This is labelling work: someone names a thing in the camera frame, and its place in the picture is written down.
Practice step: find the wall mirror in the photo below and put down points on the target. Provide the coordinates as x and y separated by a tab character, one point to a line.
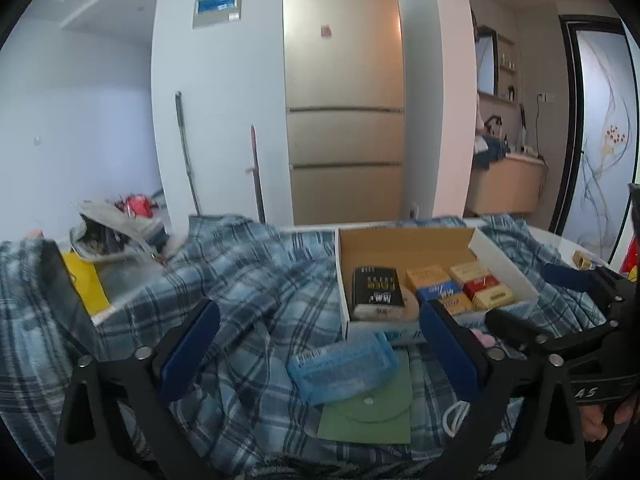
487	62

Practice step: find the white wall socket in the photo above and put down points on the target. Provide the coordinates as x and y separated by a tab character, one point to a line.
544	96

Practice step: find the red soda bottle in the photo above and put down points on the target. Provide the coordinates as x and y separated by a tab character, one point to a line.
634	262

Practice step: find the blue plastic box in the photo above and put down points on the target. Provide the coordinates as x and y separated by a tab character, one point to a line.
345	367

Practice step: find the dark cola bottle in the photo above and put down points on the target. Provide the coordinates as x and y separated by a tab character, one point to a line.
635	210

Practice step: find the person's right hand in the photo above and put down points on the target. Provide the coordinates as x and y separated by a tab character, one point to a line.
595	420

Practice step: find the red bags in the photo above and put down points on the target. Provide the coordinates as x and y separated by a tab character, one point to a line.
135	206

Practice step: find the yellow bag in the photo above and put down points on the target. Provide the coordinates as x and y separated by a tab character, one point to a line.
87	285

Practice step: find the small pink white plush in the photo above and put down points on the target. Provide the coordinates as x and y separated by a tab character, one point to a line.
484	337

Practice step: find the black faucet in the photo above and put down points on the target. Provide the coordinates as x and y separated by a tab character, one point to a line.
492	122

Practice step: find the red packet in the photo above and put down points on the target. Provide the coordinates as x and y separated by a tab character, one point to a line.
482	287

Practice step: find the black framed glass door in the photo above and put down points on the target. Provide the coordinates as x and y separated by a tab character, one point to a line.
595	135

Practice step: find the pink fridge magnet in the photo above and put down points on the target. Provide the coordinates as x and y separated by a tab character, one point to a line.
326	31

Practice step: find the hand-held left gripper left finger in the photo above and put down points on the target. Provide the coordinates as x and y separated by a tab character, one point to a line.
190	355

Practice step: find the shallow cardboard box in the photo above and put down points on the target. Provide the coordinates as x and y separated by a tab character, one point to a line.
400	247

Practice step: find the low wall outlet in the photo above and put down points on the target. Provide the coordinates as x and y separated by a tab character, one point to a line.
414	210

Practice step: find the grey white bag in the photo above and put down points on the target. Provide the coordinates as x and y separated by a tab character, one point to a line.
115	230

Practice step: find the wall shelf niche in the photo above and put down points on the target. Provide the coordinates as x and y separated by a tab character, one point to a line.
507	65

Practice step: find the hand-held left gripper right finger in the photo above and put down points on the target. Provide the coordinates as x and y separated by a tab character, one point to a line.
450	355

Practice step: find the small yellow packet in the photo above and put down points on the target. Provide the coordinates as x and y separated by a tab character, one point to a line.
581	259

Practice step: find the blue clothes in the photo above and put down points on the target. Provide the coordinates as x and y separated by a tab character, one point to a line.
492	152

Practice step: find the black tissue pack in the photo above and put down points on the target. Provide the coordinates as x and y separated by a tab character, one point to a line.
377	292

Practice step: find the gold refrigerator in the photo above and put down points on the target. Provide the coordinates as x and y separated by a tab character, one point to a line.
345	60

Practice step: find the green pouch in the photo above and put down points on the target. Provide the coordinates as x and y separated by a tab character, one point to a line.
370	410

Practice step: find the blue packet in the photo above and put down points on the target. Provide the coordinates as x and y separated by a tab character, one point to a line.
440	292

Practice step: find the blue plaid shirt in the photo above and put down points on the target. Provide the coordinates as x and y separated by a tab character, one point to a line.
240	285

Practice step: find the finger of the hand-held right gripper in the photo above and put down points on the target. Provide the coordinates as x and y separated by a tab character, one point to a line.
520	331
565	275

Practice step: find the beige sink cabinet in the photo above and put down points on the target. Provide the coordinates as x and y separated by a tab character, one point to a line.
505	185

